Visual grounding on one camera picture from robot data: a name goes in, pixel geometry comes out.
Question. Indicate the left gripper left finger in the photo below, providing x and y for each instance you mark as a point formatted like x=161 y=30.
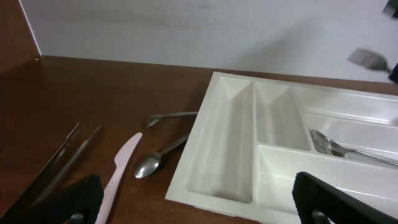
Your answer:
x=80 y=202

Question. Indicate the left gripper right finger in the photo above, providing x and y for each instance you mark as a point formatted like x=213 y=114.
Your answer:
x=318 y=202

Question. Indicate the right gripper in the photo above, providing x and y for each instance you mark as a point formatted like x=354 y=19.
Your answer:
x=391 y=10

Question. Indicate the metal fork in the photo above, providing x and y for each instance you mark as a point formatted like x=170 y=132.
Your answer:
x=370 y=60

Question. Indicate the large metal spoon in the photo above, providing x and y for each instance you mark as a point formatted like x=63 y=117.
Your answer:
x=357 y=151
x=325 y=147

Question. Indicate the white plastic cutlery tray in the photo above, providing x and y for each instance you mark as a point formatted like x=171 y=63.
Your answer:
x=252 y=136

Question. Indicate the metal tongs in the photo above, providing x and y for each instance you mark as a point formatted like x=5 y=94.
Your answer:
x=53 y=172

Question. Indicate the pink plastic knife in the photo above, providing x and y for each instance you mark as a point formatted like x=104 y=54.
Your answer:
x=121 y=160

